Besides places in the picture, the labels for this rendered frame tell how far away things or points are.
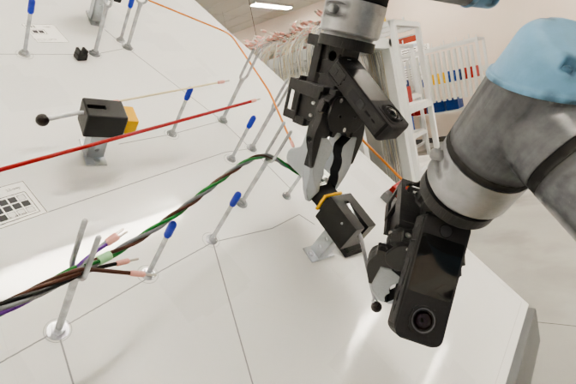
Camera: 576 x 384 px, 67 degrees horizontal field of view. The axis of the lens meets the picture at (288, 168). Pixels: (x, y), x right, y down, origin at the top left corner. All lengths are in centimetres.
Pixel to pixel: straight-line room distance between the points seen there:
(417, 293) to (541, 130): 18
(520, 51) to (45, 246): 44
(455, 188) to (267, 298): 26
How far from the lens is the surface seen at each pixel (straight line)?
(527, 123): 32
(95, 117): 53
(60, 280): 36
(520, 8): 860
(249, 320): 50
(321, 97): 54
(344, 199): 56
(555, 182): 31
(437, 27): 884
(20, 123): 61
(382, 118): 50
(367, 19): 53
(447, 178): 37
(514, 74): 32
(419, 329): 42
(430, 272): 42
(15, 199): 52
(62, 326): 43
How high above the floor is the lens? 130
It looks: 8 degrees down
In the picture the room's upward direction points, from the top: 12 degrees counter-clockwise
